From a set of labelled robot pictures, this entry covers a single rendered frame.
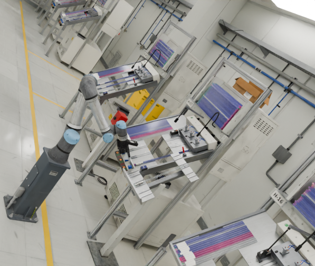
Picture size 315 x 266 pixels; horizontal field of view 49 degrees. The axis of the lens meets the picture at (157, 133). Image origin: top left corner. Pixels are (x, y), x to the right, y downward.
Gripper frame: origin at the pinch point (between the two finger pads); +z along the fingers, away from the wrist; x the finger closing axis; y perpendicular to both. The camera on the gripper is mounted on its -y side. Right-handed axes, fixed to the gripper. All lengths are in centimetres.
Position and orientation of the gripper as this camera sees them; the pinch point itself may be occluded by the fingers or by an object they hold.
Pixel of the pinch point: (128, 158)
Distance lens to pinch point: 288.0
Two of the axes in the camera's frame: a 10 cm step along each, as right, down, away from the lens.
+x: 3.4, 5.1, -7.9
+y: -9.4, 2.4, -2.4
